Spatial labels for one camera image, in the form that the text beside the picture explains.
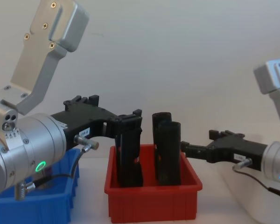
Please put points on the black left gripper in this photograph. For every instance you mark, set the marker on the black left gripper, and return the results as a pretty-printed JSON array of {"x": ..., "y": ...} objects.
[{"x": 84, "y": 121}]

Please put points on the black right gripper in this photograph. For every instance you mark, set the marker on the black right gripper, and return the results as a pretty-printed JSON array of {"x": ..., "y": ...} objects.
[{"x": 224, "y": 150}]

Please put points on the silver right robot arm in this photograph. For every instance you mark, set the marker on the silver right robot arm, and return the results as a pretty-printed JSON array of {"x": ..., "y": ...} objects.
[{"x": 276, "y": 158}]

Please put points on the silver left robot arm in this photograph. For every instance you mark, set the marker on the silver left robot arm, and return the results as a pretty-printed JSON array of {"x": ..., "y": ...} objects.
[{"x": 35, "y": 137}]

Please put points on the white plastic bin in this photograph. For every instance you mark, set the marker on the white plastic bin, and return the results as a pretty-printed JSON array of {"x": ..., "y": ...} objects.
[{"x": 235, "y": 191}]

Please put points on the red plastic bin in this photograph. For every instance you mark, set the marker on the red plastic bin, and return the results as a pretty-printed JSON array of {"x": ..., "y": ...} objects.
[{"x": 154, "y": 203}]

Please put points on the blue plastic bin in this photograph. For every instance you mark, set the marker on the blue plastic bin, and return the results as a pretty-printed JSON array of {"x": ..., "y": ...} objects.
[{"x": 37, "y": 210}]

